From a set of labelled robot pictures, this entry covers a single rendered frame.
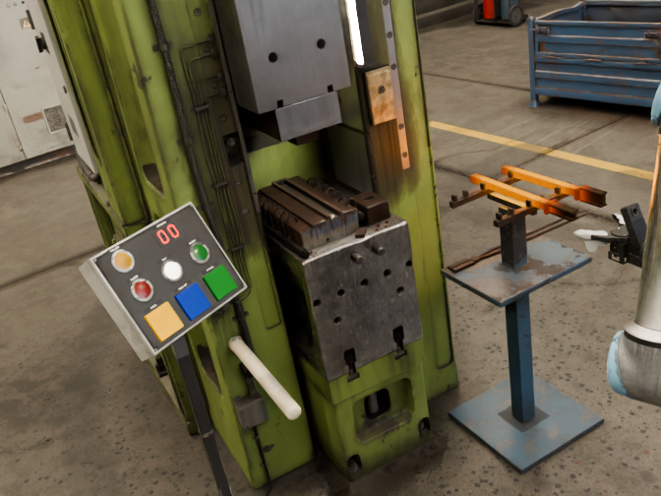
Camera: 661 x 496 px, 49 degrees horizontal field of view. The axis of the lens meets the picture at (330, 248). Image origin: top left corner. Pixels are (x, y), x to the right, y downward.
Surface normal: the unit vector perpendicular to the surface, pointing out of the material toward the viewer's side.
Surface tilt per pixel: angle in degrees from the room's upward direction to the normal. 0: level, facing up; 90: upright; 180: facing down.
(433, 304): 90
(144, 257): 60
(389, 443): 90
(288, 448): 90
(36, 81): 90
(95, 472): 0
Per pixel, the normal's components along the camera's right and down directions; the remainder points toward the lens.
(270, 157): 0.47, 0.33
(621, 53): -0.76, 0.39
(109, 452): -0.16, -0.88
